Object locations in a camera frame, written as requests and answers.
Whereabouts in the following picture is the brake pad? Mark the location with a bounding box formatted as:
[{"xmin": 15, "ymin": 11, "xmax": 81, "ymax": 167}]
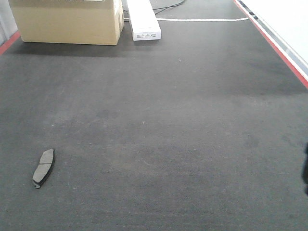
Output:
[{"xmin": 32, "ymin": 148, "xmax": 55, "ymax": 189}]

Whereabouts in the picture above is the dark conveyor belt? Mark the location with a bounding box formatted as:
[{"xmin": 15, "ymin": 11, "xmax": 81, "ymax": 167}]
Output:
[{"xmin": 0, "ymin": 0, "xmax": 308, "ymax": 231}]

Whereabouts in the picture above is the long white box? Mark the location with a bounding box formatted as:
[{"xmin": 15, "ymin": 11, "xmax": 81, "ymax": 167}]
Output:
[{"xmin": 127, "ymin": 0, "xmax": 161, "ymax": 41}]

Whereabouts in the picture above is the cardboard box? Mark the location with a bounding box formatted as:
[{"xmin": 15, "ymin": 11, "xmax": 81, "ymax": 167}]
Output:
[{"xmin": 9, "ymin": 0, "xmax": 124, "ymax": 45}]

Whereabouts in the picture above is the black floor cable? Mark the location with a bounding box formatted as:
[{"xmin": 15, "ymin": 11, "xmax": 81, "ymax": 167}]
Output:
[{"xmin": 122, "ymin": 0, "xmax": 186, "ymax": 15}]

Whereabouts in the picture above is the red conveyor frame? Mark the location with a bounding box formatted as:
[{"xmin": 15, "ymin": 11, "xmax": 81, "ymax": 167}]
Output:
[{"xmin": 0, "ymin": 0, "xmax": 308, "ymax": 90}]

